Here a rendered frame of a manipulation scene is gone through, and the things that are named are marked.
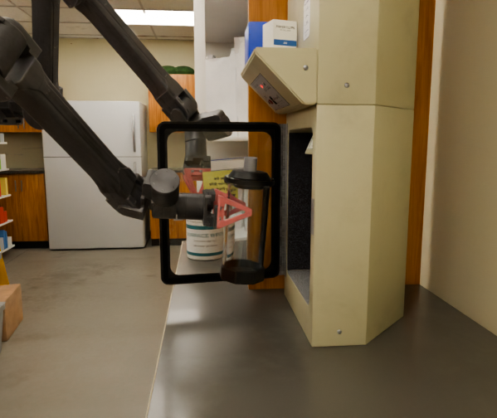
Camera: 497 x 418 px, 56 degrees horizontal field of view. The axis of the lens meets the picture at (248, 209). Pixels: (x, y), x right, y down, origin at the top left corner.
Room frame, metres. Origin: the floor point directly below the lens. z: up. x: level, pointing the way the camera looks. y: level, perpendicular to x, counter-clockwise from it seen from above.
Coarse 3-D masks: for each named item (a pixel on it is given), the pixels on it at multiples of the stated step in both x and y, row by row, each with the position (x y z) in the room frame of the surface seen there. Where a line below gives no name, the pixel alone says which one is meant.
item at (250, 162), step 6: (246, 162) 0.99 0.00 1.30; (252, 162) 0.99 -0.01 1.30; (246, 168) 0.99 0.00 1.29; (252, 168) 0.99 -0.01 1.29; (234, 174) 0.97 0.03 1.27; (240, 174) 0.96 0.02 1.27; (246, 174) 0.96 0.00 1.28; (252, 174) 0.96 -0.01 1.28; (258, 174) 0.97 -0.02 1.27; (264, 174) 0.98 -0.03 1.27
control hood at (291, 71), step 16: (256, 48) 0.86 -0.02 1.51; (272, 48) 0.86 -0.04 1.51; (288, 48) 0.87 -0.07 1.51; (304, 48) 0.87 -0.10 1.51; (256, 64) 0.92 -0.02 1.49; (272, 64) 0.86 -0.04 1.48; (288, 64) 0.86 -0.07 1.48; (304, 64) 0.87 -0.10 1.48; (272, 80) 0.92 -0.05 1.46; (288, 80) 0.86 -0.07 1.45; (304, 80) 0.87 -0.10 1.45; (288, 96) 0.92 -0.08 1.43; (304, 96) 0.87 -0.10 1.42; (288, 112) 1.11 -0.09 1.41
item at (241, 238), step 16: (240, 192) 0.96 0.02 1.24; (256, 192) 0.96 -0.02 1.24; (256, 208) 0.96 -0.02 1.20; (240, 224) 0.96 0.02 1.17; (256, 224) 0.96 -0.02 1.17; (224, 240) 0.99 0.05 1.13; (240, 240) 0.96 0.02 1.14; (256, 240) 0.97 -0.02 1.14; (224, 256) 0.98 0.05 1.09; (240, 256) 0.96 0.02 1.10; (256, 256) 0.97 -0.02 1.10
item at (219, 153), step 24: (168, 144) 1.11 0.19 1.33; (192, 144) 1.12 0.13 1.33; (216, 144) 1.14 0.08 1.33; (240, 144) 1.15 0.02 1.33; (264, 144) 1.16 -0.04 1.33; (168, 168) 1.11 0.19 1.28; (192, 168) 1.12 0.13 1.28; (216, 168) 1.14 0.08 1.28; (240, 168) 1.15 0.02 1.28; (264, 168) 1.16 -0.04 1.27; (192, 192) 1.12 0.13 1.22; (192, 240) 1.12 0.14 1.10; (216, 240) 1.14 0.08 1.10; (192, 264) 1.12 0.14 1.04; (216, 264) 1.14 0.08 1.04; (264, 264) 1.16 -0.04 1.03
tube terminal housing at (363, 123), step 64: (320, 0) 0.87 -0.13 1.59; (384, 0) 0.90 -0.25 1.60; (320, 64) 0.87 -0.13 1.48; (384, 64) 0.90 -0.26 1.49; (320, 128) 0.87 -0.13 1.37; (384, 128) 0.91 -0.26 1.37; (320, 192) 0.87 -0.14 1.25; (384, 192) 0.92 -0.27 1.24; (320, 256) 0.87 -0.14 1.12; (384, 256) 0.94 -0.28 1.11; (320, 320) 0.87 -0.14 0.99; (384, 320) 0.95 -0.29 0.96
